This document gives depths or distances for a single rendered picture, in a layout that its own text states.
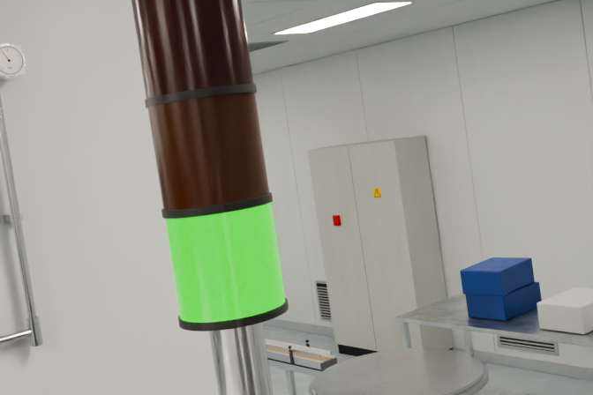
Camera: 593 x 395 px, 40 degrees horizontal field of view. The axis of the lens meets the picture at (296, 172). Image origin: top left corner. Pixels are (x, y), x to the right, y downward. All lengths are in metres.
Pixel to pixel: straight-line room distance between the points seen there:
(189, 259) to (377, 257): 7.22
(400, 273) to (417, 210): 0.59
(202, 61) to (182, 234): 0.08
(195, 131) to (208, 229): 0.04
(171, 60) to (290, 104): 8.50
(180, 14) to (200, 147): 0.06
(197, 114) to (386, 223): 7.06
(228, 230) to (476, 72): 6.72
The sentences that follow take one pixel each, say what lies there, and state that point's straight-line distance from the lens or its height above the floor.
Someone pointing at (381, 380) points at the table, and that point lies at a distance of 4.38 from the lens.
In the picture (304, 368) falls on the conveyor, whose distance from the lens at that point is 4.95.
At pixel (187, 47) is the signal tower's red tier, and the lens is 0.35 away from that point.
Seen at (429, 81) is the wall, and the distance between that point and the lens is 7.39.
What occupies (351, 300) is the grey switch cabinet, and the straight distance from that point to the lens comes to 7.97.
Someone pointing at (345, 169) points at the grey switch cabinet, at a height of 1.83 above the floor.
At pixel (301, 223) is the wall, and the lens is 9.00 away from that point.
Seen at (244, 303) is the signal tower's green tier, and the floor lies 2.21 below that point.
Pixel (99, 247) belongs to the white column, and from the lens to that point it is 1.90.
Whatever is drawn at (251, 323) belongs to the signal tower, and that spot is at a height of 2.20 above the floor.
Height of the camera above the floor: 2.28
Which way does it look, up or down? 3 degrees down
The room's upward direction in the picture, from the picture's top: 8 degrees counter-clockwise
